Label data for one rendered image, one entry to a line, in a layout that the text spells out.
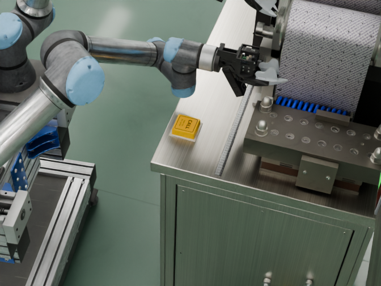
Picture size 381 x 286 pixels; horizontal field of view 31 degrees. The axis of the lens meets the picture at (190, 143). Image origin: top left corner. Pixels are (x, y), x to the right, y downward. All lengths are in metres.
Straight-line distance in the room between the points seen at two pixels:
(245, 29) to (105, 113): 1.18
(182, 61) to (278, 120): 0.32
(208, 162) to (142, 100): 1.53
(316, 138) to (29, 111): 0.78
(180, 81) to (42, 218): 0.98
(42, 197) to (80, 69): 1.16
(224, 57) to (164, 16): 2.08
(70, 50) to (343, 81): 0.75
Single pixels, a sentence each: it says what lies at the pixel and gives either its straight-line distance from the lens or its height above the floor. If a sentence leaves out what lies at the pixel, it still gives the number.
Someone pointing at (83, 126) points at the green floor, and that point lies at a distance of 3.37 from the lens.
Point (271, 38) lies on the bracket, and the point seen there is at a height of 1.17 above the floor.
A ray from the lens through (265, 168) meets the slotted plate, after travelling 1.97.
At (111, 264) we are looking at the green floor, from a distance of 2.85.
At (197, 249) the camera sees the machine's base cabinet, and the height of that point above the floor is 0.52.
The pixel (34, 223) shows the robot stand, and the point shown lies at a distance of 2.75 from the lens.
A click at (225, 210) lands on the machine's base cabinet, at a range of 2.05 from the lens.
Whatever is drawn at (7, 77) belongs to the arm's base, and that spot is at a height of 0.88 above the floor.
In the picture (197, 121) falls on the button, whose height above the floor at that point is 0.92.
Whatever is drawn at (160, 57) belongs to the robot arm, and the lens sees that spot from 2.10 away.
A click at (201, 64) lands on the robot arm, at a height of 1.11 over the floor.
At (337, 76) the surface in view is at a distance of 1.94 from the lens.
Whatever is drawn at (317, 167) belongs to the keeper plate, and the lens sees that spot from 1.88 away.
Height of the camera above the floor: 2.39
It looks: 47 degrees down
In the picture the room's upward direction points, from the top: 3 degrees clockwise
